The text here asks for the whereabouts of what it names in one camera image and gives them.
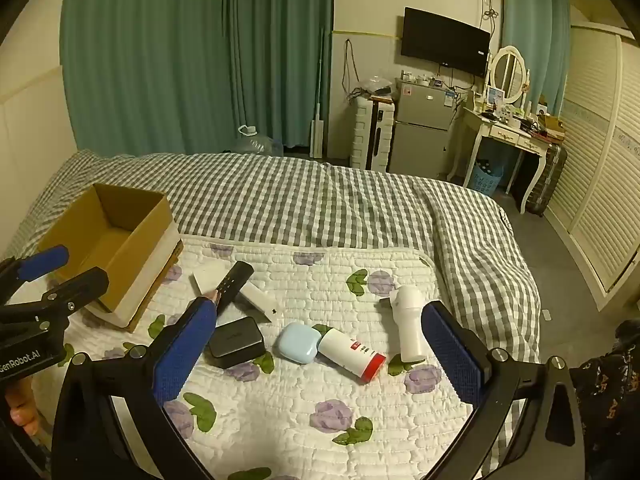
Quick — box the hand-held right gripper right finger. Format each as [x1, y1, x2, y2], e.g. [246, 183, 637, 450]
[421, 300, 586, 480]

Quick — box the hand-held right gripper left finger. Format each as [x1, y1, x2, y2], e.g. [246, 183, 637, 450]
[51, 296, 218, 480]

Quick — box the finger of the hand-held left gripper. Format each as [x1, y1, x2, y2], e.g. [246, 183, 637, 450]
[0, 245, 70, 305]
[0, 267, 110, 327]

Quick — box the white handheld fan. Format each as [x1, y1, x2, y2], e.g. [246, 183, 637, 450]
[378, 285, 427, 364]

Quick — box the black rectangular case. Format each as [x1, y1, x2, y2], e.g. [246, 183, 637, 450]
[207, 316, 266, 370]

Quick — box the cardboard box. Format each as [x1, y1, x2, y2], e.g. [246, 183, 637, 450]
[37, 183, 184, 334]

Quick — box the white charger block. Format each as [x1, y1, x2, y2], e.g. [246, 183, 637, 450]
[235, 284, 279, 324]

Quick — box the black remote control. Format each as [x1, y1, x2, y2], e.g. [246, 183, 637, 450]
[212, 261, 255, 311]

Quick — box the white bottle with red cap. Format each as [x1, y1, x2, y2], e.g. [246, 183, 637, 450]
[315, 329, 387, 385]

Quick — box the light blue earbuds case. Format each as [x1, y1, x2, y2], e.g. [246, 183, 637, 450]
[277, 323, 322, 362]

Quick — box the person's left hand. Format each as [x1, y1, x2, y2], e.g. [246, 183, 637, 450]
[4, 379, 40, 437]

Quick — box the dark patterned clothing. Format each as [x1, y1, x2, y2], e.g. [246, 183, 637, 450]
[570, 319, 640, 480]

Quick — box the blue plastic basket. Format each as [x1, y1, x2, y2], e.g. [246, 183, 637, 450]
[470, 160, 505, 196]

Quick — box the grey checked bed sheet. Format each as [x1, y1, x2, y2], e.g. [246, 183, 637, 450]
[0, 149, 544, 467]

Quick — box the dark hard suitcase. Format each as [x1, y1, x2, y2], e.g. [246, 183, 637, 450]
[525, 142, 569, 217]

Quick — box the clear water jug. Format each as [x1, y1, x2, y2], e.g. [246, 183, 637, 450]
[235, 125, 284, 157]

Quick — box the white dressing table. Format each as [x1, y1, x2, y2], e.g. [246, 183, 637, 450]
[446, 106, 549, 215]

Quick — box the grey small fridge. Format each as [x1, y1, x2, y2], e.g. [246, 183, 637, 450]
[389, 78, 454, 180]

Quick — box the white ribbed suitcase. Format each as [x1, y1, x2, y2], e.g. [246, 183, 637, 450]
[350, 96, 396, 171]

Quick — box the wide teal curtain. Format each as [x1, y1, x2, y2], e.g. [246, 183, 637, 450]
[60, 0, 335, 151]

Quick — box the white slatted wardrobe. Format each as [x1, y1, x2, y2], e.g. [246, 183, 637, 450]
[542, 22, 640, 297]

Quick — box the white flat mop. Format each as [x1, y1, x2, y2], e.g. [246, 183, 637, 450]
[309, 22, 326, 160]

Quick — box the small brown box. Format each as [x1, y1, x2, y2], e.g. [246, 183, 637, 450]
[537, 114, 566, 136]

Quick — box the oval white mirror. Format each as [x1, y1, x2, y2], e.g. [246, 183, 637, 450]
[484, 45, 531, 106]

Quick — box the narrow teal curtain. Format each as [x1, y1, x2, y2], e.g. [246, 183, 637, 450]
[500, 0, 571, 107]

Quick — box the black hanging cable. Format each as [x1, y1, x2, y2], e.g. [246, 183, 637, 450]
[342, 37, 364, 99]

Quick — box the black wall television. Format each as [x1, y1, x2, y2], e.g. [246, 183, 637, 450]
[401, 7, 491, 79]

